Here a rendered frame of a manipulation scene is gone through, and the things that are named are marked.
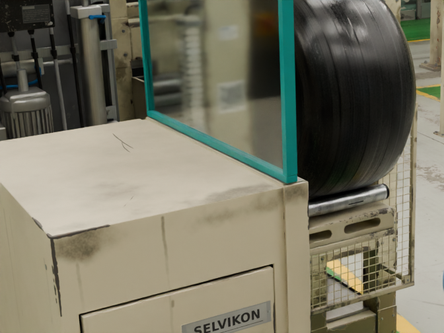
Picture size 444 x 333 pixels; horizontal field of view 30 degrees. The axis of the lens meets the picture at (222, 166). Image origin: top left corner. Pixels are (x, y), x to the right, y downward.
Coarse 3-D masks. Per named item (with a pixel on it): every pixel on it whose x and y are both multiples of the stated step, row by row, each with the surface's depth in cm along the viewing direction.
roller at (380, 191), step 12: (348, 192) 224; (360, 192) 224; (372, 192) 226; (384, 192) 227; (312, 204) 218; (324, 204) 219; (336, 204) 221; (348, 204) 222; (360, 204) 225; (312, 216) 219
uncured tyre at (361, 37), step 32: (320, 0) 203; (352, 0) 206; (320, 32) 198; (352, 32) 200; (384, 32) 204; (320, 64) 197; (352, 64) 198; (384, 64) 202; (320, 96) 198; (352, 96) 198; (384, 96) 202; (320, 128) 200; (352, 128) 200; (384, 128) 205; (320, 160) 205; (352, 160) 206; (384, 160) 212; (320, 192) 215
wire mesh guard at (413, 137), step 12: (396, 168) 292; (396, 180) 293; (396, 192) 294; (396, 204) 296; (396, 228) 299; (360, 252) 294; (408, 252) 305; (312, 264) 284; (408, 264) 306; (312, 276) 286; (360, 276) 296; (312, 288) 287; (348, 288) 295; (372, 288) 300; (384, 288) 303; (396, 288) 305; (348, 300) 296; (360, 300) 298; (312, 312) 289; (324, 312) 292
